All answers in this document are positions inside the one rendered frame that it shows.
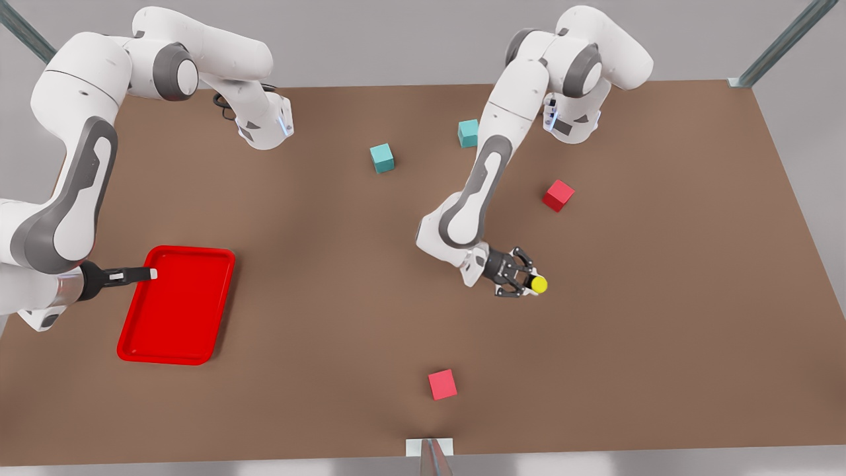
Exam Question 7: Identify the red plastic tray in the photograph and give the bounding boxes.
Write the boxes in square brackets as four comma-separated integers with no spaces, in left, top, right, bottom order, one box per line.
[117,245,237,366]

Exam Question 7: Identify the red cube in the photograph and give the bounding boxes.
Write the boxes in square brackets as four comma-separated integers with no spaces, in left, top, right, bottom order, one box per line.
[542,179,576,213]
[428,369,458,401]

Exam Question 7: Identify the silver frame post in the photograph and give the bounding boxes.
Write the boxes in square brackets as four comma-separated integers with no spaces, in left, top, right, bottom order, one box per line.
[727,0,840,89]
[405,436,455,476]
[0,5,58,64]

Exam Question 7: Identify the black cable loop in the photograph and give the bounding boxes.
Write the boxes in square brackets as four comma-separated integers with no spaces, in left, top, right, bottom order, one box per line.
[212,83,278,122]

